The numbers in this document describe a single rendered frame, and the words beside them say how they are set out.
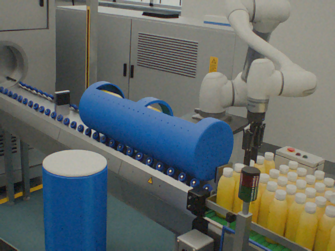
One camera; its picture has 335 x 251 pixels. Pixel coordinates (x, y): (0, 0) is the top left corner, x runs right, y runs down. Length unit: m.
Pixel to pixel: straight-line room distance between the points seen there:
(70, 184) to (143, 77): 2.43
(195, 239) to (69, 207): 0.55
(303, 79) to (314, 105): 2.92
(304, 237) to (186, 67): 2.47
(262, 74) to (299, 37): 2.98
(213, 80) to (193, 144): 0.75
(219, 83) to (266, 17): 0.54
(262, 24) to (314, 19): 2.42
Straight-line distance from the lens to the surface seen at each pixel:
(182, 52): 3.94
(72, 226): 2.05
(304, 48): 4.79
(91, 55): 3.25
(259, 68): 1.85
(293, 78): 1.90
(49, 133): 2.97
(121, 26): 4.38
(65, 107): 3.05
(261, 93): 1.86
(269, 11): 2.31
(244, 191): 1.52
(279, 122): 5.02
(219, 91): 2.67
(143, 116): 2.22
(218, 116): 2.72
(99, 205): 2.05
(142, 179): 2.30
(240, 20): 2.19
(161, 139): 2.11
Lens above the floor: 1.85
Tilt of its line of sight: 19 degrees down
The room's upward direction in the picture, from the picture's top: 4 degrees clockwise
